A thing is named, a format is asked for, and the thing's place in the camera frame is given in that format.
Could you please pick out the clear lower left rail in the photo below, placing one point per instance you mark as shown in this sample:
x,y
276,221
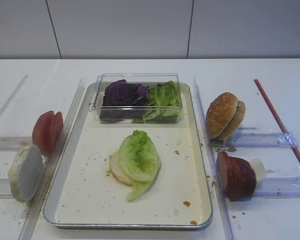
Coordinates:
x,y
5,189

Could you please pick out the clear lower right rail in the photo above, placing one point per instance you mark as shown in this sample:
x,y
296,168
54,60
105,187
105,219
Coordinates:
x,y
275,188

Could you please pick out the red plastic strip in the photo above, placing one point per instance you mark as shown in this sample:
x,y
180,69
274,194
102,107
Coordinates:
x,y
283,129

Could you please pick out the plain bun half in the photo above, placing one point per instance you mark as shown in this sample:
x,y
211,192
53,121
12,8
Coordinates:
x,y
234,123

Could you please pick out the clear upper left rail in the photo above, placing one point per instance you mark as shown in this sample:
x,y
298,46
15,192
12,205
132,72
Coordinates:
x,y
9,143

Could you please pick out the clear plastic container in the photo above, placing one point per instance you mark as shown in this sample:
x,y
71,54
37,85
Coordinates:
x,y
149,80

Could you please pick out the stacked brown meat patties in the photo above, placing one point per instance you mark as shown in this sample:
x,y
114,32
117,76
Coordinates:
x,y
244,179

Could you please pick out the green lettuce in container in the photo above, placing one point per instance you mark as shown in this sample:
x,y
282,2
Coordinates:
x,y
164,100

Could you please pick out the front brown meat patty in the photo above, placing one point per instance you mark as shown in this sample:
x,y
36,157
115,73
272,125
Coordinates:
x,y
224,168

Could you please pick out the red tomato slice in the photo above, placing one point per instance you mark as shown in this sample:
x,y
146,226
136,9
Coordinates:
x,y
55,130
40,134

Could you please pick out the sesame bun top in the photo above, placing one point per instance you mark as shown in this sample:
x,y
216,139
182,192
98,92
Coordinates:
x,y
220,112

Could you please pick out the purple cabbage leaves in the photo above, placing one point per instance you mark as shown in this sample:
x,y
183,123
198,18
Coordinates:
x,y
123,94

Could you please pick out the bottom bun slice on tray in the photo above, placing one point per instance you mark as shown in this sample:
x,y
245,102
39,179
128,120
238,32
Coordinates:
x,y
117,172

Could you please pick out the white bread slice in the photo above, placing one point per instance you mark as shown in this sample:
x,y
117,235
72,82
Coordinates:
x,y
25,173

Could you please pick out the clear left long rail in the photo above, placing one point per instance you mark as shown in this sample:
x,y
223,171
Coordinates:
x,y
51,164

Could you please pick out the clear upper right rail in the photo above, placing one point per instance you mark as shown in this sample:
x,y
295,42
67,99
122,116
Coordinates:
x,y
249,137

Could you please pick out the silver metal tray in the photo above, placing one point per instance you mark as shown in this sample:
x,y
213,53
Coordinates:
x,y
85,194

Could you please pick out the green lettuce leaf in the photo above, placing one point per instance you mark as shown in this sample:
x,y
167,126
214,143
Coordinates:
x,y
140,161

